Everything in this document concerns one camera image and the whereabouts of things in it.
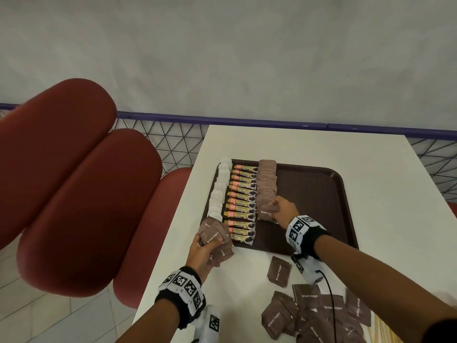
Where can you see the person's left hand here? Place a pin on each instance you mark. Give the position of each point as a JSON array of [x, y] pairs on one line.
[[200, 257]]

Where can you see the person's right hand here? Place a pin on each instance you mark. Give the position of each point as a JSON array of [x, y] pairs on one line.
[[287, 212]]

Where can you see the single brown sugar sachet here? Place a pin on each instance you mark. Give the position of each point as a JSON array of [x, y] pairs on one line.
[[266, 212]]

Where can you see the brown plastic tray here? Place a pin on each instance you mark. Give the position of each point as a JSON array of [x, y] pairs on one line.
[[314, 203]]

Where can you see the handful of brown sugar packets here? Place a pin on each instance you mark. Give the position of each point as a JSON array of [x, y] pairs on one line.
[[214, 232]]

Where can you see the row of brown sugar packets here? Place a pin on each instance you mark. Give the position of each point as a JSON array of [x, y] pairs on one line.
[[267, 182]]

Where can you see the row of coffee stick packets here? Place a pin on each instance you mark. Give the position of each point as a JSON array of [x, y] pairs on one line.
[[242, 196]]

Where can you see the pile of brown sugar packets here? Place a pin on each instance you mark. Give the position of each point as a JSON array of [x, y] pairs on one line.
[[278, 271]]

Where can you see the row of white sachets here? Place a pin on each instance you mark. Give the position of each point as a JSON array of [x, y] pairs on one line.
[[217, 189]]

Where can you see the bundle of wooden stir sticks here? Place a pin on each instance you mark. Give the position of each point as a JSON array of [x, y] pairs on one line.
[[383, 333]]

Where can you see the person's right forearm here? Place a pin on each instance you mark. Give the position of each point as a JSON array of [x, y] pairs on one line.
[[375, 282]]

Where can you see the person's black shirt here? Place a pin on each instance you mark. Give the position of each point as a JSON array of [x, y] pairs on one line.
[[441, 332]]

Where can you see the right wristband with marker tags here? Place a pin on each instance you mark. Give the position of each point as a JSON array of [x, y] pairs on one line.
[[301, 232]]

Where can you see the wristband with marker tags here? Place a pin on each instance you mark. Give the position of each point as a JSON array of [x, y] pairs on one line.
[[182, 285], [301, 232]]

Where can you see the left wristband with marker tags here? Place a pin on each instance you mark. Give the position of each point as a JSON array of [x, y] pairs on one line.
[[182, 285]]

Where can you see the purple mesh railing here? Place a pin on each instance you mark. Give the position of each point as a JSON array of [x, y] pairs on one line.
[[250, 122]]

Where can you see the red padded chair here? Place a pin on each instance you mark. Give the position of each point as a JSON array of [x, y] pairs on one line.
[[71, 196], [452, 208]]

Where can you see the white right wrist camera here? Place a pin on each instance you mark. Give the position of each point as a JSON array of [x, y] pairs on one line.
[[310, 269]]

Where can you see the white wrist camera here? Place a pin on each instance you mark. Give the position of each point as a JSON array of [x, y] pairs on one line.
[[209, 323], [310, 269]]

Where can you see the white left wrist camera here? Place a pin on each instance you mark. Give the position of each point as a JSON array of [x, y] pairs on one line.
[[209, 323]]

